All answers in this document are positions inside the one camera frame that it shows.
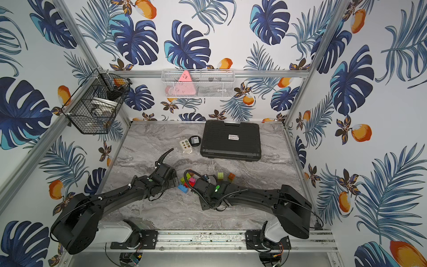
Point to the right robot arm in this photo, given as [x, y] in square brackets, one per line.
[292, 210]

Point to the black plastic tool case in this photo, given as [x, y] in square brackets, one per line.
[233, 141]

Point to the black wire basket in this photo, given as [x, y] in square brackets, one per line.
[95, 110]

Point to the white remote control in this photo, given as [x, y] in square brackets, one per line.
[185, 146]

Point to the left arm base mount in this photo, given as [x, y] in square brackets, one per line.
[138, 240]

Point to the orange lego brick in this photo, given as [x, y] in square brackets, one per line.
[231, 177]

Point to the clear wall tray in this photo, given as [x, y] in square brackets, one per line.
[208, 83]

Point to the light blue long lego brick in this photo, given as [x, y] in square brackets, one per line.
[183, 188]

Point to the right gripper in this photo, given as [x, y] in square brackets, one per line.
[204, 207]

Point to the pink triangle card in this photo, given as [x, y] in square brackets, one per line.
[184, 86]

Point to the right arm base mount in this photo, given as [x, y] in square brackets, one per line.
[267, 240]

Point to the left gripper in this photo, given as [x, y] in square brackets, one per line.
[172, 180]

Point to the black round tape measure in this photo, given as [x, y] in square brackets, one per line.
[195, 141]

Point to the aluminium front rail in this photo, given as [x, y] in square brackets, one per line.
[225, 241]

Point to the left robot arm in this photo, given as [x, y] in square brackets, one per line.
[78, 224]

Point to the lime and orange lego stack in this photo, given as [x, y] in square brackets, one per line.
[188, 176]

